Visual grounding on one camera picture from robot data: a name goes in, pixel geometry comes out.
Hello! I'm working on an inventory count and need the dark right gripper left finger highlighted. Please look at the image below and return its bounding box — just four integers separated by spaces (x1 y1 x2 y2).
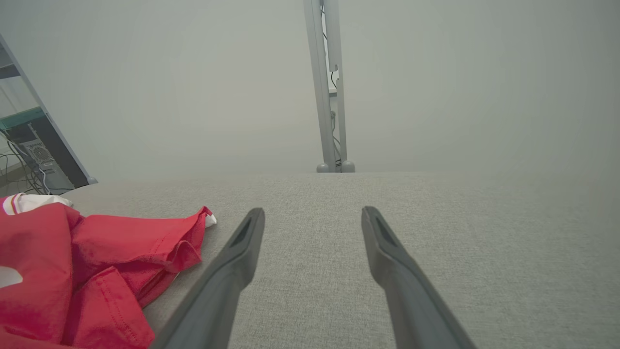
149 207 266 349

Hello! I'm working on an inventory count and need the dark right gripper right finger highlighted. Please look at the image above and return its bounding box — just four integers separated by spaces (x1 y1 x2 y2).
360 206 479 349

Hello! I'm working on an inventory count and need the red shorts white trim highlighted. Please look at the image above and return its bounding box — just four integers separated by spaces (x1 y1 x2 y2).
0 203 217 349

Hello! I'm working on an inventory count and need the red white lettered jersey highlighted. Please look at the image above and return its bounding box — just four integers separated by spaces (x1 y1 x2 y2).
0 193 74 216

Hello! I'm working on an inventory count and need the grey metal stand leg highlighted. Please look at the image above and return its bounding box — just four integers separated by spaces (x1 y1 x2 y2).
0 33 98 186

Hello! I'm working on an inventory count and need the black computer tower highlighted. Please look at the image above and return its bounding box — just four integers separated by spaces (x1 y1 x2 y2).
4 114 90 192

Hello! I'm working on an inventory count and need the teal shelf board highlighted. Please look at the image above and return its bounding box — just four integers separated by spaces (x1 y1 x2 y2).
0 107 45 130

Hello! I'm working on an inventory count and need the grey metal partition post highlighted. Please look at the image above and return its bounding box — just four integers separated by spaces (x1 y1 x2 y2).
304 0 349 173

